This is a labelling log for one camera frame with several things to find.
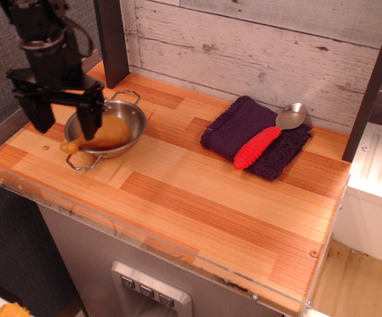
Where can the small steel frying pan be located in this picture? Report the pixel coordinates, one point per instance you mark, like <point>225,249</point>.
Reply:
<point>123,104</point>

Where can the clear acrylic edge guard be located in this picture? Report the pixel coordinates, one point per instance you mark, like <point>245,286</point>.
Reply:
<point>264,240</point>

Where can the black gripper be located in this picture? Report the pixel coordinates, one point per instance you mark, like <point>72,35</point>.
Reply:
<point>55,76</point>

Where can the purple folded cloth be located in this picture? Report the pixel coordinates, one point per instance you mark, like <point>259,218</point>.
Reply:
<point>246,135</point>

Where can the dark right frame post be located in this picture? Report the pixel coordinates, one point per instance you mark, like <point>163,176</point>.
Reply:
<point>364,111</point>

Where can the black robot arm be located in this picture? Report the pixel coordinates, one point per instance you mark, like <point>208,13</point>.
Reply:
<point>39,20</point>

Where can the yellow black object bottom left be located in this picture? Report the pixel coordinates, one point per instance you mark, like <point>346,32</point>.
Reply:
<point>14,310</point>

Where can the silver dispenser button panel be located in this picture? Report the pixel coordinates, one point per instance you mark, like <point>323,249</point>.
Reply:
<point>143,295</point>

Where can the red handled metal spoon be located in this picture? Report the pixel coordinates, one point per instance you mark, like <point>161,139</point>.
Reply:
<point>290,117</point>

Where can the yellow plastic chicken drumstick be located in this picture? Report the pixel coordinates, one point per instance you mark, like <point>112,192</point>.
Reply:
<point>113,133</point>

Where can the dark frame post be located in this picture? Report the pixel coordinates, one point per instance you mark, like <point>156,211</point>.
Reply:
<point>364,111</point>
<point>112,41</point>

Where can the dark left frame post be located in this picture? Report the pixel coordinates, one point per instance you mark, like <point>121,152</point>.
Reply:
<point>112,41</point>

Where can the silver toy kitchen cabinet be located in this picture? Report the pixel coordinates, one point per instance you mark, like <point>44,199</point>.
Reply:
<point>88,252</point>

